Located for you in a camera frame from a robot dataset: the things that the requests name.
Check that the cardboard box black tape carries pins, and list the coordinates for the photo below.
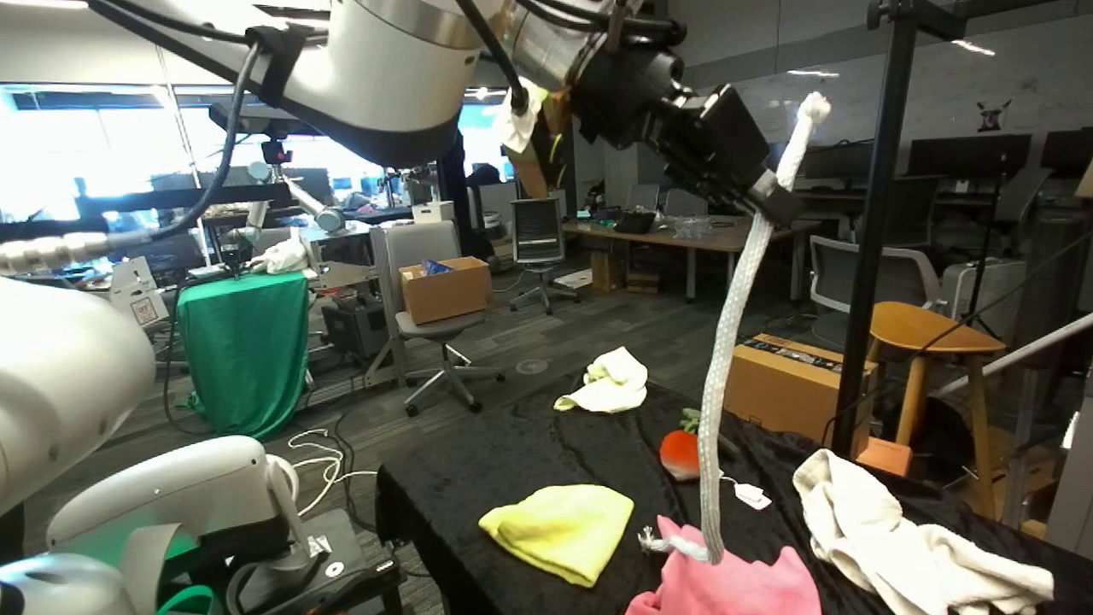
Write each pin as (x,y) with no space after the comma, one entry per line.
(785,396)

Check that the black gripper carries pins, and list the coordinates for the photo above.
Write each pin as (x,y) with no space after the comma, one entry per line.
(717,141)

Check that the wooden stool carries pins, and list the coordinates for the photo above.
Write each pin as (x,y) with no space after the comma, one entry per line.
(928,330)

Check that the grey office chair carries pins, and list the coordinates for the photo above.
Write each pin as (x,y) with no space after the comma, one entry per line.
(439,343)

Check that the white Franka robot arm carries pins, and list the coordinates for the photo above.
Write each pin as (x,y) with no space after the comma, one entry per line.
(397,70)

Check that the mesh back office chair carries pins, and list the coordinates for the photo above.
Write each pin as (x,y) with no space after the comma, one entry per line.
(900,276)

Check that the small cardboard box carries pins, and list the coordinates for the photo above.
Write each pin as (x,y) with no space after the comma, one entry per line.
(445,293)

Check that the white cloth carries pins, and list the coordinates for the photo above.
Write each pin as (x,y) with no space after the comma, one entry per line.
(900,547)

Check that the pink cloth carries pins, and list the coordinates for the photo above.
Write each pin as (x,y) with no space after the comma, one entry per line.
(738,587)

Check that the small white paper scrap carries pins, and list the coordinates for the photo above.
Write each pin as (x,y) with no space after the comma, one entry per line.
(752,496)

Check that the wooden office desk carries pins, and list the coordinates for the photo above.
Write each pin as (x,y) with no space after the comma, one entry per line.
(669,239)

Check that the pale green cloth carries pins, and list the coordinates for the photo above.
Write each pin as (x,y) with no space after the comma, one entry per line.
(616,380)

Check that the black table cloth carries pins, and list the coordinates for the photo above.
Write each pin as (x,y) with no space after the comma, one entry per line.
(514,456)

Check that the black stand pole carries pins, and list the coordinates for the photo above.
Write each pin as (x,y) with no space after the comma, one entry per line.
(873,250)

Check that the green draped cloth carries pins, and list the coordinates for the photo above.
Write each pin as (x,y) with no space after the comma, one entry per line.
(242,355)

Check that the silver tripod pole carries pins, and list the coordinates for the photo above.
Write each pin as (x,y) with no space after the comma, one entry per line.
(1036,348)

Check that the red plush toy green leaves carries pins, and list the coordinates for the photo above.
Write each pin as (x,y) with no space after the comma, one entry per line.
(682,454)

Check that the yellow cloth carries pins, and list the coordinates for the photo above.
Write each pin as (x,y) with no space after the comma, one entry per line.
(559,531)

